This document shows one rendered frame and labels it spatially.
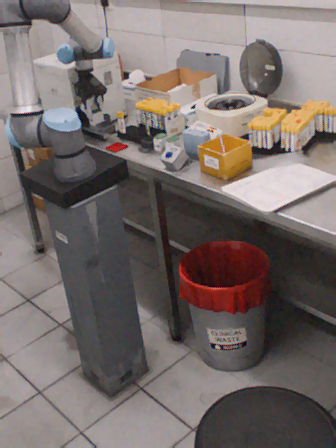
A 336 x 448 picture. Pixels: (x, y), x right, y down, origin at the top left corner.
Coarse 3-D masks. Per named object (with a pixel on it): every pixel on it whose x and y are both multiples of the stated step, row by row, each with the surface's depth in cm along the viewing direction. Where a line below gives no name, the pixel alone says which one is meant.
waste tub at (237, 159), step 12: (204, 144) 217; (216, 144) 221; (228, 144) 222; (240, 144) 217; (204, 156) 215; (216, 156) 210; (228, 156) 208; (240, 156) 211; (204, 168) 218; (216, 168) 212; (228, 168) 209; (240, 168) 213
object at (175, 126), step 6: (138, 120) 265; (156, 120) 254; (174, 120) 251; (180, 120) 254; (138, 126) 266; (156, 126) 256; (168, 126) 250; (174, 126) 252; (180, 126) 255; (168, 132) 251; (174, 132) 253; (180, 132) 255
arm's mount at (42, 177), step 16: (48, 160) 232; (96, 160) 224; (112, 160) 222; (32, 176) 223; (48, 176) 220; (96, 176) 214; (112, 176) 219; (128, 176) 223; (32, 192) 224; (48, 192) 214; (64, 192) 207; (80, 192) 211; (96, 192) 216; (64, 208) 209
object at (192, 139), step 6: (186, 132) 229; (192, 132) 228; (198, 132) 227; (204, 132) 226; (186, 138) 230; (192, 138) 228; (198, 138) 226; (204, 138) 224; (210, 138) 227; (186, 144) 231; (192, 144) 229; (198, 144) 227; (186, 150) 233; (192, 150) 230; (198, 150) 228; (192, 156) 231; (198, 156) 230
